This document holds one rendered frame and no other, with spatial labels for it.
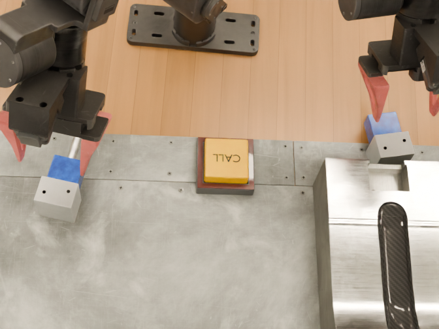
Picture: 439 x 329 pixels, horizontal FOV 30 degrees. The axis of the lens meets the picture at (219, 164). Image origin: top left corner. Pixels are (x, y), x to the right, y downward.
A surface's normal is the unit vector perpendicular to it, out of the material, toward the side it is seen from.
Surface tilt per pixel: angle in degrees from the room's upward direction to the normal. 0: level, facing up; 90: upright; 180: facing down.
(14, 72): 63
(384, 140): 0
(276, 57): 0
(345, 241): 3
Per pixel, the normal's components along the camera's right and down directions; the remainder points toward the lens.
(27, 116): -0.14, 0.55
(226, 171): 0.08, -0.43
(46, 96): 0.17, -0.80
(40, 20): 0.36, -0.69
